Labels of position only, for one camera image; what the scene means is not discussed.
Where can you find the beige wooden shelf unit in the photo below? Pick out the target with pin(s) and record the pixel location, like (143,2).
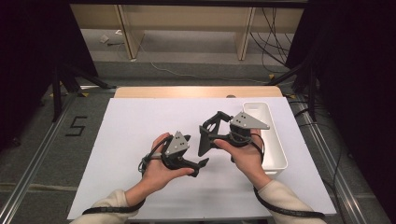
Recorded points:
(130,37)

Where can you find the black curtain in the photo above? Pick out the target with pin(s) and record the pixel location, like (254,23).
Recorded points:
(358,62)
(25,62)

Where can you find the person's right hand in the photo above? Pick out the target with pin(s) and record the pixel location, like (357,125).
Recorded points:
(249,158)

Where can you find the white paper scrap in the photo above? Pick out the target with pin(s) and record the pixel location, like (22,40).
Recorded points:
(104,39)

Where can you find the aluminium floor rail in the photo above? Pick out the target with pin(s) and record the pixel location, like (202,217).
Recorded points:
(29,174)
(337,189)

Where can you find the black overhead beam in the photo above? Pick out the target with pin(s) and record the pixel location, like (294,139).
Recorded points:
(186,3)

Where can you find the wooden table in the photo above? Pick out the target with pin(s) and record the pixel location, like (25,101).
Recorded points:
(186,92)

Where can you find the white table sheet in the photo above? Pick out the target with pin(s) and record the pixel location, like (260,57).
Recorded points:
(124,140)

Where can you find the person's left hand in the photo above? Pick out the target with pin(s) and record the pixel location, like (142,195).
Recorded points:
(157,175)

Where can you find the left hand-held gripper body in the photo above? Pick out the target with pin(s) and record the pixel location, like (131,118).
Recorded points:
(176,144)

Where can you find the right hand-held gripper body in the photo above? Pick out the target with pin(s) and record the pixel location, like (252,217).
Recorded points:
(246,121)

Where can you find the yellow floor tape piece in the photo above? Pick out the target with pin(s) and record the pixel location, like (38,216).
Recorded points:
(271,76)
(85,94)

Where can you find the black metal stand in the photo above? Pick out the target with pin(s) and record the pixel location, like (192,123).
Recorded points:
(56,99)
(312,93)

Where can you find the white plastic bin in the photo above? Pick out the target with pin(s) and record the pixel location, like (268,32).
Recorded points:
(274,149)

